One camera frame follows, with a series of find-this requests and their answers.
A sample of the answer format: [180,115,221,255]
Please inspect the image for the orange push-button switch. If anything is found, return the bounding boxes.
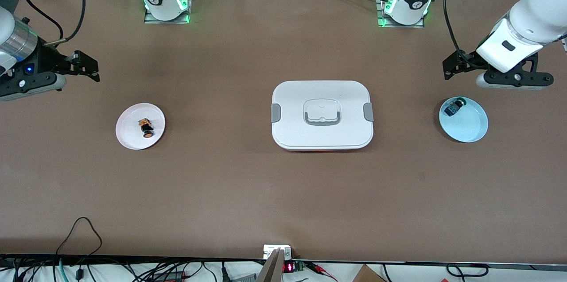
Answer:
[137,117,155,139]

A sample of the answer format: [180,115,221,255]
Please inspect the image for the light blue round plate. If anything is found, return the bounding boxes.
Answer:
[439,96,489,143]

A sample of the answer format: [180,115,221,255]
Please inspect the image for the pink round plate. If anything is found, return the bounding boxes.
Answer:
[116,103,166,151]

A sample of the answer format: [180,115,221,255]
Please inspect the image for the white lidded container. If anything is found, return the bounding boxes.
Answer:
[271,80,374,152]

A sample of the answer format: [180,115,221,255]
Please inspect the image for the black power adapter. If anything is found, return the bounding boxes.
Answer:
[153,271,189,282]

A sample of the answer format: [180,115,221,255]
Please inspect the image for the brown cardboard piece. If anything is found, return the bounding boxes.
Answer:
[352,264,387,282]

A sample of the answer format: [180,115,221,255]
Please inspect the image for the red clip lead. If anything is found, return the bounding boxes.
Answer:
[310,262,338,282]

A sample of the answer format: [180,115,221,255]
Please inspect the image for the grey metal bar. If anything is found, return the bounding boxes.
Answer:
[256,248,286,282]

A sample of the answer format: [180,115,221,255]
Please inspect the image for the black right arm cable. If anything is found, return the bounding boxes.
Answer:
[23,0,65,42]
[43,0,86,46]

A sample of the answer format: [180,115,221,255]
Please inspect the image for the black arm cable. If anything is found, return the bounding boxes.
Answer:
[23,0,65,42]
[443,0,485,70]
[43,0,86,46]

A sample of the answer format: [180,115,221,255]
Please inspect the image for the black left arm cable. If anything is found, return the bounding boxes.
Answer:
[443,0,485,70]

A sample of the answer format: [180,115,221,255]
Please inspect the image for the thin black looped cable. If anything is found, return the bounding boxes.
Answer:
[55,216,103,270]

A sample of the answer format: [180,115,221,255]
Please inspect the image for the black coiled cable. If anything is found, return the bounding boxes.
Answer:
[447,263,490,279]

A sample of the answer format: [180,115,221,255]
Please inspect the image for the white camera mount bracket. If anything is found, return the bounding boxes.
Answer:
[263,244,293,260]

